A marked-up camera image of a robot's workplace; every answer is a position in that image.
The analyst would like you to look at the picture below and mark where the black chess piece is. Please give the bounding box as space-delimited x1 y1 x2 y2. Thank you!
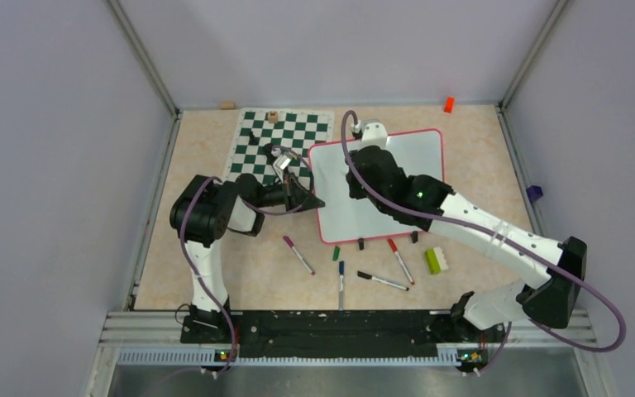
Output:
248 130 259 145

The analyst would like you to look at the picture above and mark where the pink framed whiteboard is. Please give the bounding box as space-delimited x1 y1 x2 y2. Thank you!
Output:
308 128 453 244

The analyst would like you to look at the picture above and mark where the lime green lego brick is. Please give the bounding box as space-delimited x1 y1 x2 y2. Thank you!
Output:
424 247 449 275

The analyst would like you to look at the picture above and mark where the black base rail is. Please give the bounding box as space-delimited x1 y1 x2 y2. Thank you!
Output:
180 310 504 359

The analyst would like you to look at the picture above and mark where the green white chess mat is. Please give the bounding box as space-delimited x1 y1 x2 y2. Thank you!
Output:
222 108 335 185

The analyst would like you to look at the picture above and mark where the purple block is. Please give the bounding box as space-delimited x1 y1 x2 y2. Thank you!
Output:
526 185 544 203

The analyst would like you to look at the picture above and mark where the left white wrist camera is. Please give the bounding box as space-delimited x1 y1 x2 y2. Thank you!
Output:
272 152 296 181

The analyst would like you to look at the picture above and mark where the blue cap marker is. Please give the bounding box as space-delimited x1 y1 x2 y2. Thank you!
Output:
338 261 345 311

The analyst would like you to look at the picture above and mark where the wooden cork piece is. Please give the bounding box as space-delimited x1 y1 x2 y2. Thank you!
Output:
219 102 236 110

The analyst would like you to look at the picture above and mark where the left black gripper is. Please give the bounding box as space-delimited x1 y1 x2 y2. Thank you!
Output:
254 172 325 213

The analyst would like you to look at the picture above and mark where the black microphone grey head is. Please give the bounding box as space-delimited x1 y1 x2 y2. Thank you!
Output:
263 143 284 167

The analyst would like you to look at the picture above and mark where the black cap marker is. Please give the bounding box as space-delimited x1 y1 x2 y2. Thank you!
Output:
357 270 409 291

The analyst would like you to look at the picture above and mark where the orange block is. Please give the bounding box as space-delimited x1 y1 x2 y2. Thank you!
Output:
443 97 456 113

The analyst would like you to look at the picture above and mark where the purple cap marker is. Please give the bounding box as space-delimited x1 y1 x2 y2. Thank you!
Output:
283 236 316 275

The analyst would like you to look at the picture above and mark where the red cap marker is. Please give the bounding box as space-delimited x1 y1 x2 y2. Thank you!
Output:
387 238 415 285

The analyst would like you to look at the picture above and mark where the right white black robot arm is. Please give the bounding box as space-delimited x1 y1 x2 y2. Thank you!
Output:
345 146 587 341

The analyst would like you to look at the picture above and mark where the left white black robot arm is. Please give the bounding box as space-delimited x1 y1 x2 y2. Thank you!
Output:
169 173 325 342

